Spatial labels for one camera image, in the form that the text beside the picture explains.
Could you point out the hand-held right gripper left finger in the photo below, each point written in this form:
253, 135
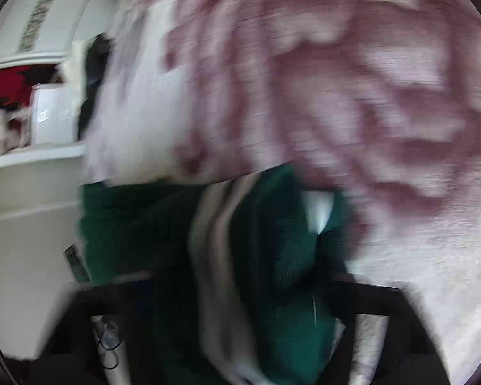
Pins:
136, 308

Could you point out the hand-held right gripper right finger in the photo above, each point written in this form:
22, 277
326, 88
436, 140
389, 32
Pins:
409, 329

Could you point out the green and cream varsity jacket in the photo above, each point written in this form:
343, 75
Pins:
264, 248

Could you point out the red clothes pile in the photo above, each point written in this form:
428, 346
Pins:
4, 84

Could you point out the white drawer chest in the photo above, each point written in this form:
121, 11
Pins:
52, 116

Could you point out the pale pink folded cloths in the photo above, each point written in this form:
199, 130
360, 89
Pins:
4, 132

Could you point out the floral bed blanket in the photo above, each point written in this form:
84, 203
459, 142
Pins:
344, 88

